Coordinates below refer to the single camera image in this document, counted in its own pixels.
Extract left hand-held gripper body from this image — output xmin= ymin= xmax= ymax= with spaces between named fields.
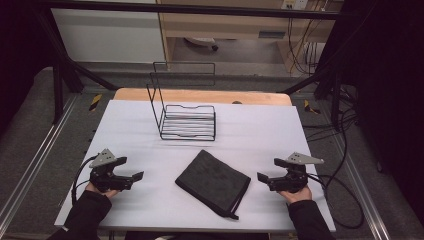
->
xmin=89 ymin=148 xmax=134 ymax=193

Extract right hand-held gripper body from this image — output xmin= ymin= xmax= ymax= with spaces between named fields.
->
xmin=268 ymin=152 xmax=325 ymax=194

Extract black fabric pouch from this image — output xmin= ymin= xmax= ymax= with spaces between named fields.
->
xmin=174 ymin=149 xmax=252 ymax=221

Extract black wire rack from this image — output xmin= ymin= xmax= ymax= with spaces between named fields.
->
xmin=146 ymin=61 xmax=217 ymax=142

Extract person's right hand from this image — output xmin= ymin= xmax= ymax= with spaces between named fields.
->
xmin=279 ymin=185 xmax=313 ymax=204

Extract person's left hand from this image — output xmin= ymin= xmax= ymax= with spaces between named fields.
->
xmin=84 ymin=182 xmax=119 ymax=200

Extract white table cover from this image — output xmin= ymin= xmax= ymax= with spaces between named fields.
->
xmin=54 ymin=99 xmax=337 ymax=233

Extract white cabinet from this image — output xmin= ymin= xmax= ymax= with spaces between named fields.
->
xmin=49 ymin=8 xmax=167 ymax=64

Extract black curtain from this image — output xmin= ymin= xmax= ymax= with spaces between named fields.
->
xmin=316 ymin=0 xmax=424 ymax=221
xmin=0 ymin=0 xmax=64 ymax=134

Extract chair base with caster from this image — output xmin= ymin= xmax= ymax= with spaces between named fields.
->
xmin=183 ymin=36 xmax=220 ymax=52

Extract light wooden desk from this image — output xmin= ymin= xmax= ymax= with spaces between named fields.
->
xmin=156 ymin=0 xmax=344 ymax=73

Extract left hand-held gripper cable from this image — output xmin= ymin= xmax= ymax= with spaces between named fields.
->
xmin=71 ymin=154 xmax=98 ymax=204

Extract hand-held gripper cable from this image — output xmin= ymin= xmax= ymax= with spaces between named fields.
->
xmin=71 ymin=154 xmax=98 ymax=204
xmin=307 ymin=172 xmax=365 ymax=230

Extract right hand-held gripper cable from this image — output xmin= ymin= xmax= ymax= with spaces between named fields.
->
xmin=307 ymin=172 xmax=365 ymax=230

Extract aluminium floor rail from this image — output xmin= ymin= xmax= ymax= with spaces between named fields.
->
xmin=0 ymin=94 xmax=79 ymax=231
xmin=333 ymin=133 xmax=392 ymax=240

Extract black floor cables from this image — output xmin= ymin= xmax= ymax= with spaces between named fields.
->
xmin=301 ymin=84 xmax=360 ymax=144

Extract black metal frame strut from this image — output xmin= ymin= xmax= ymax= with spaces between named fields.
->
xmin=281 ymin=66 xmax=344 ymax=132
xmin=36 ymin=9 xmax=119 ymax=125

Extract hanging cable bundle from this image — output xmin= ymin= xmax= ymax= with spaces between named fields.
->
xmin=287 ymin=16 xmax=326 ymax=76

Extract white wall socket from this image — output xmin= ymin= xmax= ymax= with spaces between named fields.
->
xmin=281 ymin=0 xmax=309 ymax=10

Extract black metal frame bar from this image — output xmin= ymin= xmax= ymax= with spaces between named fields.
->
xmin=33 ymin=0 xmax=354 ymax=21

